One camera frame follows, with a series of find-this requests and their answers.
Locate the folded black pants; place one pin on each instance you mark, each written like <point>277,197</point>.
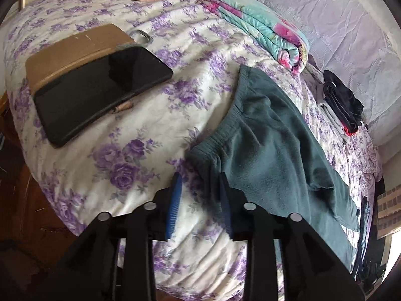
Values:
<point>342,101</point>

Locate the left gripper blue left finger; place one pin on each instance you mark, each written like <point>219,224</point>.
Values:
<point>164,216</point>

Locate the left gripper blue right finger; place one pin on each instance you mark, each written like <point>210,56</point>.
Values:
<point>236,217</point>

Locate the striped beige curtain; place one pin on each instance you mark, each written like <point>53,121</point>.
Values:
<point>389,212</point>

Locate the lavender lace headboard cover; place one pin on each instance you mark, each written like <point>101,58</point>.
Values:
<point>359,41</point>

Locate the clear phone case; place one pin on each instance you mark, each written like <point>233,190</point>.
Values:
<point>140,37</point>

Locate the dark green fleece pants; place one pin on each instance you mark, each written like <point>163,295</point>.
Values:
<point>266,149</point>

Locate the blue denim jeans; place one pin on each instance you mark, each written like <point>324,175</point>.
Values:
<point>358,268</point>

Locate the brown cardboard box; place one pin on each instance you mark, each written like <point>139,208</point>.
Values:
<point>68,54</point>

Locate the black tablet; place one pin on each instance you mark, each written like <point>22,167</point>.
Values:
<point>70,103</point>

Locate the purple floral bed quilt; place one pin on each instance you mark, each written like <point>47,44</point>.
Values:
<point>119,162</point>

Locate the folded colourful floral blanket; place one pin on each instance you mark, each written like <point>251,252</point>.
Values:
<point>284,41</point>

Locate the folded grey garment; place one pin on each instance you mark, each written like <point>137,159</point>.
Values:
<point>328,110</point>

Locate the folded red garment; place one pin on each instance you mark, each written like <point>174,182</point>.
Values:
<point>348,131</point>

